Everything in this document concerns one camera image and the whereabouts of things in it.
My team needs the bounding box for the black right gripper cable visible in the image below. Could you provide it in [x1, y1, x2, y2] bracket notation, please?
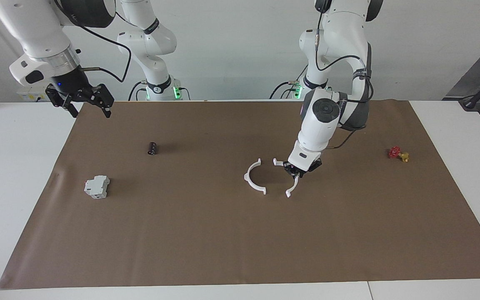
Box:
[55, 0, 133, 83]

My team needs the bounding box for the black arm base cable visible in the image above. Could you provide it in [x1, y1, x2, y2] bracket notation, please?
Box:
[269, 67, 308, 100]
[128, 80, 147, 102]

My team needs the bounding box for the black right arm base cable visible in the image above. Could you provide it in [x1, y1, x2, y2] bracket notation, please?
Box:
[128, 80, 147, 102]

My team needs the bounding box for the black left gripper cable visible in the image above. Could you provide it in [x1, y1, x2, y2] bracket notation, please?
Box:
[314, 0, 375, 151]

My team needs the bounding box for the white half-ring pipe clamp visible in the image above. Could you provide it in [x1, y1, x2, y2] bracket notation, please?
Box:
[273, 158, 301, 199]
[244, 158, 267, 195]

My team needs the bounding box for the brown paper mat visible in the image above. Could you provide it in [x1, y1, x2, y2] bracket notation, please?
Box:
[0, 99, 480, 290]

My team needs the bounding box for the red handwheel brass valve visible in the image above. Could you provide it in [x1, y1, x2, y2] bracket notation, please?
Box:
[388, 146, 410, 163]

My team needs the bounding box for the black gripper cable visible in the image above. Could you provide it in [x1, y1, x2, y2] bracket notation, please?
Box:
[314, 0, 375, 151]
[55, 0, 133, 83]

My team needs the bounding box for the white circuit breaker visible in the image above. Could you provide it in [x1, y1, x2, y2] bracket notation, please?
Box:
[84, 175, 110, 200]

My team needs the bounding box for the white power strip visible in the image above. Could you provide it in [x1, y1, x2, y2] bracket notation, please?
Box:
[17, 89, 51, 103]

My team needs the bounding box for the black left arm base cable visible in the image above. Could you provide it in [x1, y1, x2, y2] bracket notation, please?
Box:
[269, 67, 308, 100]

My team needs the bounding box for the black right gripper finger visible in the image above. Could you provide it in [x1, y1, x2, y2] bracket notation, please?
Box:
[58, 97, 79, 119]
[96, 84, 115, 119]

